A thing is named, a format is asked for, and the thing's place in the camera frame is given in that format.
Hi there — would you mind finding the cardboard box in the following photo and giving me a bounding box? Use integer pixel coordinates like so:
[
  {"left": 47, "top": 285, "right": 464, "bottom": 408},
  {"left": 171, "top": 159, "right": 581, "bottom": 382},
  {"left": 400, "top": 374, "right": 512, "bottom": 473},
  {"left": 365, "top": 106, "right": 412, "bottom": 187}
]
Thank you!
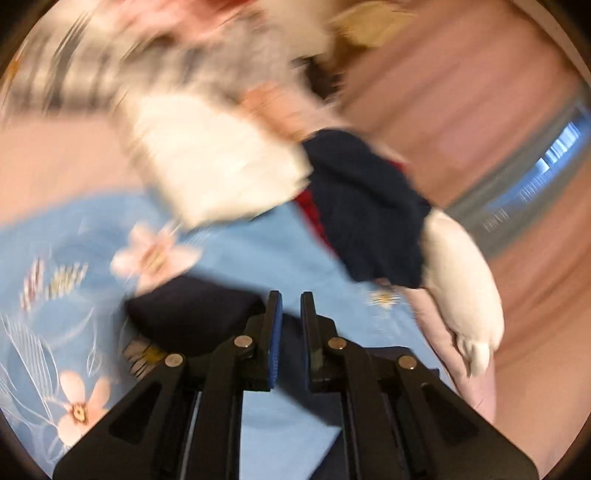
[{"left": 330, "top": 2, "right": 416, "bottom": 47}]

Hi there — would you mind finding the pink curtain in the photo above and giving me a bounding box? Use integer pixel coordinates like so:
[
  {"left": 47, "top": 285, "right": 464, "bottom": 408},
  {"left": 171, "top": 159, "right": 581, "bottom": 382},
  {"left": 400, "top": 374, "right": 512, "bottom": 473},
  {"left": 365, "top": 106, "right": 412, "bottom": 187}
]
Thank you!
[{"left": 332, "top": 0, "right": 591, "bottom": 462}]

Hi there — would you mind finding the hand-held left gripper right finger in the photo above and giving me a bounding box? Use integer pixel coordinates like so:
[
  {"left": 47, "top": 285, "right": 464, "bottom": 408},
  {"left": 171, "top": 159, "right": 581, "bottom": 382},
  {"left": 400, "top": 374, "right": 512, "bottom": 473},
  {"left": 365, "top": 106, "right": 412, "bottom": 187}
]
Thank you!
[{"left": 300, "top": 291, "right": 539, "bottom": 480}]

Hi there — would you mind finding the white folded cloth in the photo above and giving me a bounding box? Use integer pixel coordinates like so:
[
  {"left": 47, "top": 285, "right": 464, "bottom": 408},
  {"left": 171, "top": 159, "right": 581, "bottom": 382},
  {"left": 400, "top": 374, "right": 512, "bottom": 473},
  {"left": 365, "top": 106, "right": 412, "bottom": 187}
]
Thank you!
[{"left": 117, "top": 95, "right": 312, "bottom": 229}]

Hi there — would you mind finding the window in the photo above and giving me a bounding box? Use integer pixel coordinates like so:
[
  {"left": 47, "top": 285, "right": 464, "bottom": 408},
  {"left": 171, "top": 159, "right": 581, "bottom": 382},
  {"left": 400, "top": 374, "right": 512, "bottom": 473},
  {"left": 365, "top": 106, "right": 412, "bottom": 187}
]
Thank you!
[{"left": 448, "top": 106, "right": 585, "bottom": 250}]

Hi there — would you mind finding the plaid garment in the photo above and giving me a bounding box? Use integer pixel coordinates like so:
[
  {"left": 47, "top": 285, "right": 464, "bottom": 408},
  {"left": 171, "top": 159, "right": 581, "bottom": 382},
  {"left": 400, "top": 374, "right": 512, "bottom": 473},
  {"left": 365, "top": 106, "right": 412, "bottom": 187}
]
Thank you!
[{"left": 9, "top": 9, "right": 296, "bottom": 121}]

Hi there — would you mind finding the blue floral bedsheet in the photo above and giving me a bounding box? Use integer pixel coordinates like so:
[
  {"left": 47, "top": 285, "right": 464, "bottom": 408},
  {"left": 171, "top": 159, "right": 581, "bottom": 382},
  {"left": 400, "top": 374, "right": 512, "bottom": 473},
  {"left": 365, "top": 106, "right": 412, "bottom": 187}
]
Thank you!
[{"left": 0, "top": 191, "right": 458, "bottom": 480}]

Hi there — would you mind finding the white sock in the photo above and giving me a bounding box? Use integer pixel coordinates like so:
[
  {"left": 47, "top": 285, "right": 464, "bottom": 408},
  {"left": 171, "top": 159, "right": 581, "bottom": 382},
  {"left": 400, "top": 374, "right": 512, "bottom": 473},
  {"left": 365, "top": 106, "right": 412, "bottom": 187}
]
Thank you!
[{"left": 422, "top": 210, "right": 505, "bottom": 379}]

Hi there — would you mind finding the dark navy garment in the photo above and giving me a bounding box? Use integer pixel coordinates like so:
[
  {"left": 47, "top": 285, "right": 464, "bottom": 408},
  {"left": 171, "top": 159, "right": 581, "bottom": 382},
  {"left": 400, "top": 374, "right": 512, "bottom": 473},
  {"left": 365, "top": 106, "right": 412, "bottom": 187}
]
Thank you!
[{"left": 124, "top": 276, "right": 441, "bottom": 480}]

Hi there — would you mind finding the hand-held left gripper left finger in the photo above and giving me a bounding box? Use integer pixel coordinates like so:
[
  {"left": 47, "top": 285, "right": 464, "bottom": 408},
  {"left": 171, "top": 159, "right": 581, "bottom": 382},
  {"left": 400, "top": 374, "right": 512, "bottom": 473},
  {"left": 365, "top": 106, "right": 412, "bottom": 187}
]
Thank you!
[{"left": 53, "top": 291, "right": 283, "bottom": 480}]

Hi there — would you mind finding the navy and red garment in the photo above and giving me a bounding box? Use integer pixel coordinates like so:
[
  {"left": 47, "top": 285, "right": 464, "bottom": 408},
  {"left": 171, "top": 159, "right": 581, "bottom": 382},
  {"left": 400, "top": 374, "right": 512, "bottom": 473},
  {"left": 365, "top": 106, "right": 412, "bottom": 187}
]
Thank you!
[{"left": 295, "top": 129, "right": 432, "bottom": 289}]

